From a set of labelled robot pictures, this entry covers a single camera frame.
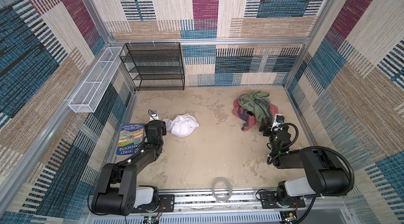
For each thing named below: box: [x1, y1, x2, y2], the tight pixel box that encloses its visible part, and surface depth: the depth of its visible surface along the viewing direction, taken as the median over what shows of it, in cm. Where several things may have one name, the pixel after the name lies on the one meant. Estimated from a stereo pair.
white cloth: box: [162, 113, 200, 138], surface depth 96 cm
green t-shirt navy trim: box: [238, 90, 274, 125], surface depth 100 cm
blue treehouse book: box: [116, 123, 145, 156], surface depth 94 cm
